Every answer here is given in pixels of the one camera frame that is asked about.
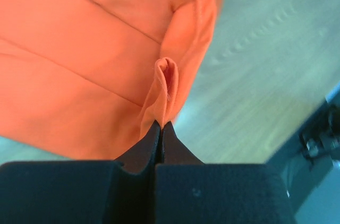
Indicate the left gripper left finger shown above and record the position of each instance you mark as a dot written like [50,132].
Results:
[138,157]

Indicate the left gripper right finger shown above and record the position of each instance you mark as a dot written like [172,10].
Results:
[173,151]

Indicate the orange t-shirt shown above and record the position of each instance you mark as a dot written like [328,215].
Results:
[86,79]

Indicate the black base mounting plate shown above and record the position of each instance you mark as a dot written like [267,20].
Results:
[308,163]

